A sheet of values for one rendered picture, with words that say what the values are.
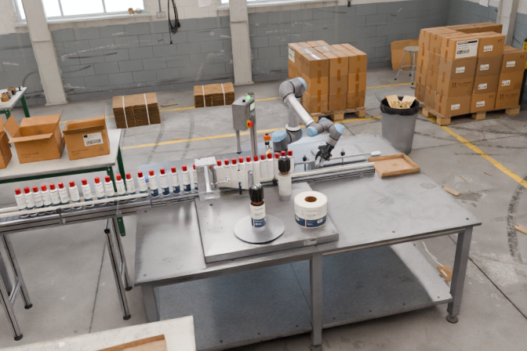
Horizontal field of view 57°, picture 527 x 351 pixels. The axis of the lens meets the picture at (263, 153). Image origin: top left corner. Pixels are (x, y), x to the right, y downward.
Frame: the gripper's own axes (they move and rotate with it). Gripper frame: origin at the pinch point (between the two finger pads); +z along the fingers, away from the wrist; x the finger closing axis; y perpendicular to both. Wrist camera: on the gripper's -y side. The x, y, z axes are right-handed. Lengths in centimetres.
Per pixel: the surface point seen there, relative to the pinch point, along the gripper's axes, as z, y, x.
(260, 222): 26, 65, -49
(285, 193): 16.4, 32.5, -27.8
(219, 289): 103, 30, -35
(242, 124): -8, 0, -65
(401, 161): -27, -5, 66
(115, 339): 81, 120, -114
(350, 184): -1.3, 16.7, 23.1
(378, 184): -10.5, 22.6, 39.1
